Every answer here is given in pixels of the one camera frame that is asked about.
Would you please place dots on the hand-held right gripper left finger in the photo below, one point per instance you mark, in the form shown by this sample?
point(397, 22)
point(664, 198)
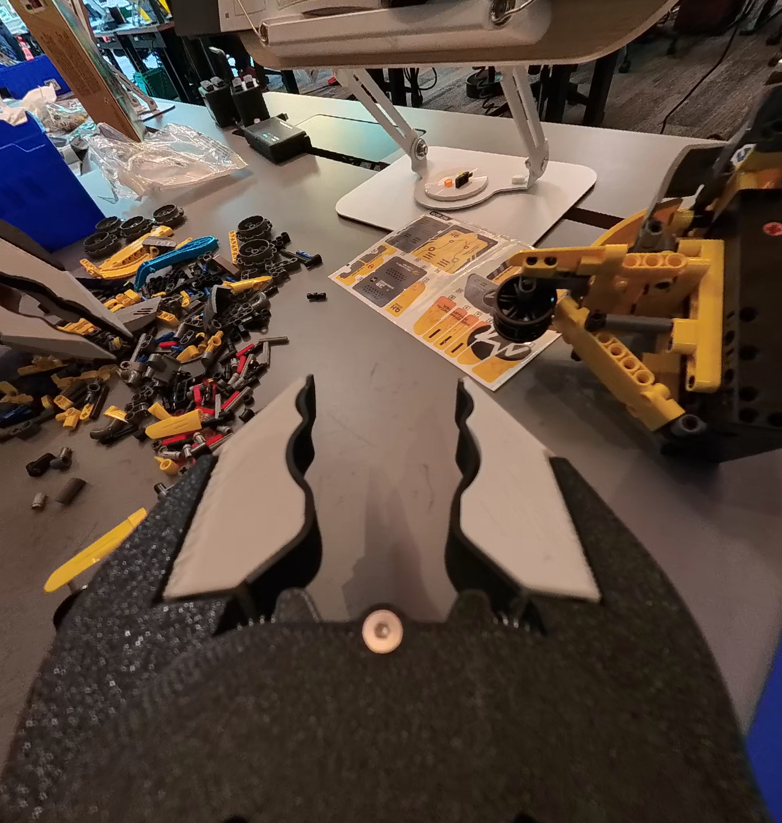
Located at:
point(249, 501)

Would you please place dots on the white book stand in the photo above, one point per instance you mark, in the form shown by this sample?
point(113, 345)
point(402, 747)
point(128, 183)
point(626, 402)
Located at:
point(545, 186)

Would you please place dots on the pile of toy building pieces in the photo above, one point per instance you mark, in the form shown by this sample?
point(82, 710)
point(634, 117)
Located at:
point(191, 360)

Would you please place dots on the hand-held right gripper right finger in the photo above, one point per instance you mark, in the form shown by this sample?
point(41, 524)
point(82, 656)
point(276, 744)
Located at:
point(519, 514)

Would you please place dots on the black battery charger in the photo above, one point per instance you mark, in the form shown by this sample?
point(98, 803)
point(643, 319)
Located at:
point(250, 101)
point(217, 103)

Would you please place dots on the light blue toy frame piece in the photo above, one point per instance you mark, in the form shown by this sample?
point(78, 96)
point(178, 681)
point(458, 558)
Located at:
point(166, 260)

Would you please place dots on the yellow grey sticker sheet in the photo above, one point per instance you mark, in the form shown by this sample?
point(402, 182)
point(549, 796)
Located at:
point(391, 276)

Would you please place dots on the black power bank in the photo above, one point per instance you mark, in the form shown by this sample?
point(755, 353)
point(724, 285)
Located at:
point(275, 138)

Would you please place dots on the grey connector piece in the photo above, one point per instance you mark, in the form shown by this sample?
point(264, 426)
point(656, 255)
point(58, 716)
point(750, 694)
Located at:
point(61, 458)

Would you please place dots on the dark grey cylinder piece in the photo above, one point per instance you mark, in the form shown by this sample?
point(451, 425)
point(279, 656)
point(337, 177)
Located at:
point(71, 490)

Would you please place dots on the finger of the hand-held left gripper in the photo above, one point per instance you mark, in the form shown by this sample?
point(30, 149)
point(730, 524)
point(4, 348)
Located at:
point(76, 289)
point(37, 337)

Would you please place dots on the clear plastic bag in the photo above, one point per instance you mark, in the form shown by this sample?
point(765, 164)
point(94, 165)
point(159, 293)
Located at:
point(166, 157)

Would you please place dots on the brown cardboard box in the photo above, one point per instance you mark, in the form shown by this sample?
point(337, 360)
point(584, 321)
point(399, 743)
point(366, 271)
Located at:
point(82, 64)

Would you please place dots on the large yellow toy vehicle model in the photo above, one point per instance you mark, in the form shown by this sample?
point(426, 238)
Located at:
point(654, 270)

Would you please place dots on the yellow pointed panel piece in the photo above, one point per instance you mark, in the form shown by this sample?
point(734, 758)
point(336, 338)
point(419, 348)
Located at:
point(95, 550)

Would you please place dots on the dark grey toy wheel hub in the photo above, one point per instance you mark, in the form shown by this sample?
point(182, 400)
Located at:
point(168, 215)
point(254, 227)
point(109, 224)
point(136, 227)
point(100, 244)
point(259, 252)

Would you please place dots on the green crate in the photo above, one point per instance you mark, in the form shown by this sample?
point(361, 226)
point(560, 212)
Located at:
point(153, 83)

